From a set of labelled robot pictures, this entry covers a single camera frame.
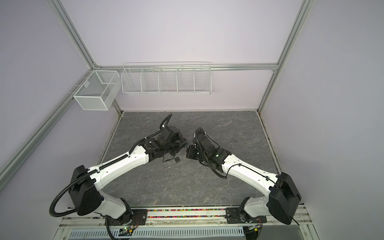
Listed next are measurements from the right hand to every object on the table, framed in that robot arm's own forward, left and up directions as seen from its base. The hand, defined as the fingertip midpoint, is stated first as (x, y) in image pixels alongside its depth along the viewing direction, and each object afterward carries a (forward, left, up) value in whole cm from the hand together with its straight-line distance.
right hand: (186, 151), depth 78 cm
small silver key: (-1, +14, -17) cm, 23 cm away
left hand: (+4, -1, +2) cm, 4 cm away
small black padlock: (+4, +7, -17) cm, 19 cm away
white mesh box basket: (+41, +60, +9) cm, 73 cm away
